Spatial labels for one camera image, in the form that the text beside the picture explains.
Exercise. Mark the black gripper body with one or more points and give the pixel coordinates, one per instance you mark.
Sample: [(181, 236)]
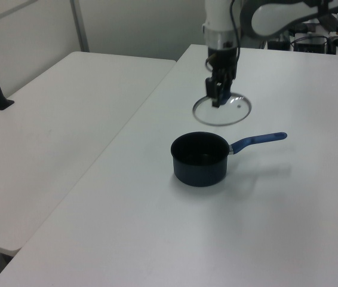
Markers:
[(224, 59)]

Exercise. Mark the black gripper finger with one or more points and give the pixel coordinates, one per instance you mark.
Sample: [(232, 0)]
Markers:
[(228, 85), (215, 89)]

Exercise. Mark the glass lid with blue knob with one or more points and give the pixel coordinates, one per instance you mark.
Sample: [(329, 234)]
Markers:
[(236, 115)]

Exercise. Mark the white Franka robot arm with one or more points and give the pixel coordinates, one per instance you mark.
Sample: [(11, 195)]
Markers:
[(216, 18)]

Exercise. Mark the black equipment box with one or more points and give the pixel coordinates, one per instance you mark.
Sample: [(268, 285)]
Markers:
[(278, 45)]

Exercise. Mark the grey equipment box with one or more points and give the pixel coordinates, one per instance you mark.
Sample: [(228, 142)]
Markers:
[(310, 43)]

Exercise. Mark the white side table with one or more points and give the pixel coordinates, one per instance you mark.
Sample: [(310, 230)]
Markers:
[(52, 125)]

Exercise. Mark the grey metal partition post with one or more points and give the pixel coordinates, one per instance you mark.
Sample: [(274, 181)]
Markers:
[(79, 27)]

